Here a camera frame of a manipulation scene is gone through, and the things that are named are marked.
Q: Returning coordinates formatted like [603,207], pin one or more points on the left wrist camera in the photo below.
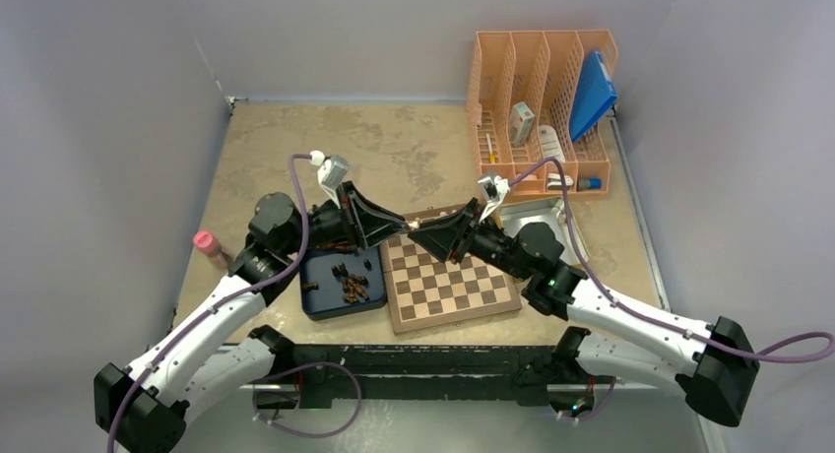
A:
[331,171]

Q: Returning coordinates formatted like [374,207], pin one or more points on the dark chess pieces row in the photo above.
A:
[339,247]

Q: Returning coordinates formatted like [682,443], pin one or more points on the blue folder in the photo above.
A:
[594,96]

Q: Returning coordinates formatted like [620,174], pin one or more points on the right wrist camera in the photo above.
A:
[494,190]

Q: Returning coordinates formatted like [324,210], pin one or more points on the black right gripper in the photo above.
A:
[447,234]

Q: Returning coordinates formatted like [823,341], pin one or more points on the orange plastic file organizer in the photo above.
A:
[541,68]

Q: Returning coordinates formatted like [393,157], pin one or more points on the white labelled bottle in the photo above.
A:
[550,143]

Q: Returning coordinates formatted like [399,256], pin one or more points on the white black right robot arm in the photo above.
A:
[710,363]

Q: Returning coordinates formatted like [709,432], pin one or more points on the blue grey small cylinder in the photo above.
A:
[586,184]

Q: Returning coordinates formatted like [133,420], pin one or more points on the dark chess pieces pile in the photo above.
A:
[353,286]

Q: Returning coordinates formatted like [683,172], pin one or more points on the white green small box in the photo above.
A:
[520,123]

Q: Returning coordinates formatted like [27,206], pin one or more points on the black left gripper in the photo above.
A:
[369,222]

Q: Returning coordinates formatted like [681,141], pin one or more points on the white stapler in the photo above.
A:
[557,182]

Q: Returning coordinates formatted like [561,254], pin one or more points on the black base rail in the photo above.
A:
[530,376]

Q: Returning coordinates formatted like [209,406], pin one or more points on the orange white pen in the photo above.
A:
[491,154]

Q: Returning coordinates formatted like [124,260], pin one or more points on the yellow rimmed metal tray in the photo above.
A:
[549,211]

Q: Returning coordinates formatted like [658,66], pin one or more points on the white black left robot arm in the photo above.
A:
[146,405]

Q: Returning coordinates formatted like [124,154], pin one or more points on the pink capped bottle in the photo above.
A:
[208,244]

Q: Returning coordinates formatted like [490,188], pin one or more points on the wooden chess board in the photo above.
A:
[424,292]

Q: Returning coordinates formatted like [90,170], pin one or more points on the dark blue plastic tray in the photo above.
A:
[338,283]

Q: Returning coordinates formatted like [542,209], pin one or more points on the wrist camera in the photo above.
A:
[331,171]
[494,190]

